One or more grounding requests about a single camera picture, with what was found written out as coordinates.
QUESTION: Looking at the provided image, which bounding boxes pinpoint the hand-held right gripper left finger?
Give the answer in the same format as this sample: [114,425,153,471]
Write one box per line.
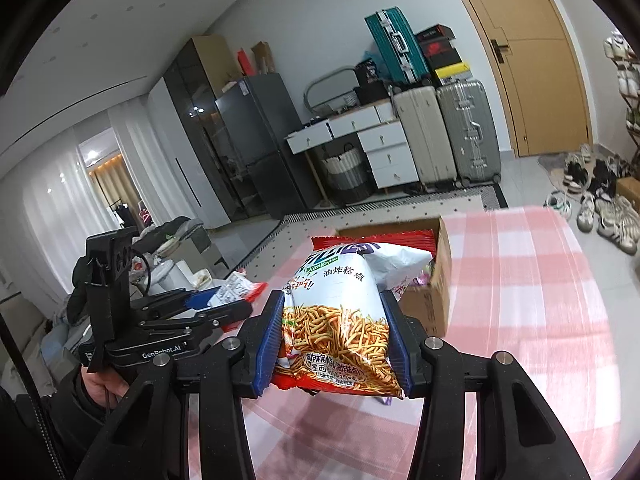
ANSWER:
[87,289,287,480]

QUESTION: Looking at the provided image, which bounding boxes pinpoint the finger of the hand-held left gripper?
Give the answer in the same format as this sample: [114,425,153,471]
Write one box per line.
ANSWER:
[137,300,253,333]
[131,287,223,322]

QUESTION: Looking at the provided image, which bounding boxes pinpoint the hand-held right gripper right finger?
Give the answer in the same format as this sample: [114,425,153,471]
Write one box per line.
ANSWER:
[380,290,592,480]

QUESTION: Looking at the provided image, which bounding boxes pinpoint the white red snack packet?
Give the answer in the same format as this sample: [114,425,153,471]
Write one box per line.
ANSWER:
[215,271,268,307]

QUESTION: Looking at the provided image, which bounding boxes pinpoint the brown cardboard box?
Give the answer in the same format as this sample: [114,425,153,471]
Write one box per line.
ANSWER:
[336,216,453,338]

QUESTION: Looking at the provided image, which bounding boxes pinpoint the large white red noodle-snack bag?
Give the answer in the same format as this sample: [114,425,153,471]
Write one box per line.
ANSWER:
[270,230,436,401]

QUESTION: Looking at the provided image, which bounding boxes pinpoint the person's left forearm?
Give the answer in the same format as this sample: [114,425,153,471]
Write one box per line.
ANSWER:
[0,375,116,480]

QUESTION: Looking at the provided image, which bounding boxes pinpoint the person's left hand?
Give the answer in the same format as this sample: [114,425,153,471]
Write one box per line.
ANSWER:
[80,370,133,403]

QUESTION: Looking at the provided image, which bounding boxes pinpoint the white tall cabinet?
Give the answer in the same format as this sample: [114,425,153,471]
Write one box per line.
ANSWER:
[147,77,233,231]

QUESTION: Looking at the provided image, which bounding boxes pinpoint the white curtain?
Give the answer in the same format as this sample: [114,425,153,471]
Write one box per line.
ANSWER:
[0,97,151,321]

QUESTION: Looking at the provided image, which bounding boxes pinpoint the grey refrigerator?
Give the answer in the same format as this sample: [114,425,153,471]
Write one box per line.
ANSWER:
[215,72,321,218]

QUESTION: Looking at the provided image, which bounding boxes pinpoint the grey white laundry basket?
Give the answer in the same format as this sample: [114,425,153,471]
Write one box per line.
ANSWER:
[320,142,371,203]

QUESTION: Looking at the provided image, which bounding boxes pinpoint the dark glass cabinet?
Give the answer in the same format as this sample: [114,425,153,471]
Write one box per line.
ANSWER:
[162,35,261,223]

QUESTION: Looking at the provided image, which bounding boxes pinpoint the white drawer desk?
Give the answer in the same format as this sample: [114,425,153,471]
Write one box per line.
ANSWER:
[285,102,420,196]

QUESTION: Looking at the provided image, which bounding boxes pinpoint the beige suitcase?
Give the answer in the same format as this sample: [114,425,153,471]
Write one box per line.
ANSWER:
[391,85,458,193]

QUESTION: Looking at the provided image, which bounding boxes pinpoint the silver suitcase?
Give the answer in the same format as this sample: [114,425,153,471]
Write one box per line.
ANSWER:
[436,78,502,188]

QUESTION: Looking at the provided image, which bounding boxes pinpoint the grey doormat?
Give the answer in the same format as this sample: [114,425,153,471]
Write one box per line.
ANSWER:
[537,152,571,188]

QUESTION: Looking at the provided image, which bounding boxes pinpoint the brown cardboard piece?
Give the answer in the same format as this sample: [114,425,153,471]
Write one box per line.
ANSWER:
[250,41,276,75]

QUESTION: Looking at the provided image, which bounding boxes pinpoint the pile of sneakers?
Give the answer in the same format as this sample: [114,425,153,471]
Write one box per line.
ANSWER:
[544,144,640,255]

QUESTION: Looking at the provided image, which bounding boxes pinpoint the oval mirror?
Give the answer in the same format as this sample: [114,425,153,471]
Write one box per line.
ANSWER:
[304,66,358,113]

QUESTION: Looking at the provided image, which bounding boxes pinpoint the black bag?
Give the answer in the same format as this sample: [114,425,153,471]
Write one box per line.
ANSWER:
[354,60,386,86]

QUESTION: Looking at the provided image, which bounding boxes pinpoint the small cardboard box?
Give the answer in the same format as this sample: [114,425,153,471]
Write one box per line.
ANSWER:
[615,176,640,206]

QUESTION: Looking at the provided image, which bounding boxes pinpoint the wooden door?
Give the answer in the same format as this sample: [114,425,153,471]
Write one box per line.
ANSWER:
[437,0,593,157]

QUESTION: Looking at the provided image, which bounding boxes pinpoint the red black shoe box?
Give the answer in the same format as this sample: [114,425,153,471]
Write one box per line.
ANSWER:
[420,40,463,61]

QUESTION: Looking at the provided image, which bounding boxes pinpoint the teal suitcase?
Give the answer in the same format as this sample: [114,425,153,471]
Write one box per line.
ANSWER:
[364,6,432,86]

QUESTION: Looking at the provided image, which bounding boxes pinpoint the dark orange-trim shoe box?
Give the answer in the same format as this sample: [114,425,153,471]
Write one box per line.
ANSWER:
[415,24,457,43]

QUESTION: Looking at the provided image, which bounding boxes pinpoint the wooden shoe rack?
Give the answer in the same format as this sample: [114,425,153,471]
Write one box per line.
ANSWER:
[602,30,640,181]

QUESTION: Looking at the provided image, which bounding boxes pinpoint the rows of assorted shoes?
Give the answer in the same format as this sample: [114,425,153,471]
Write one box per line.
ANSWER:
[602,30,640,161]

